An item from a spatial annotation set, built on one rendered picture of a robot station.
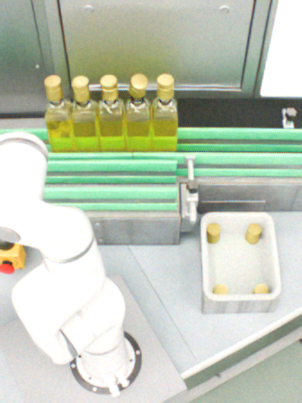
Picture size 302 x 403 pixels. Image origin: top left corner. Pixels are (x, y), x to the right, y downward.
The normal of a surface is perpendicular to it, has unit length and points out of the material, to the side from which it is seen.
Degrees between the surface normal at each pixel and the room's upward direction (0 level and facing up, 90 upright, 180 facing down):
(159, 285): 0
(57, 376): 3
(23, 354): 3
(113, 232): 90
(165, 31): 90
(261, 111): 89
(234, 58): 90
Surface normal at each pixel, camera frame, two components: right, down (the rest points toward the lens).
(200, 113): -0.01, 0.82
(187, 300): 0.00, -0.55
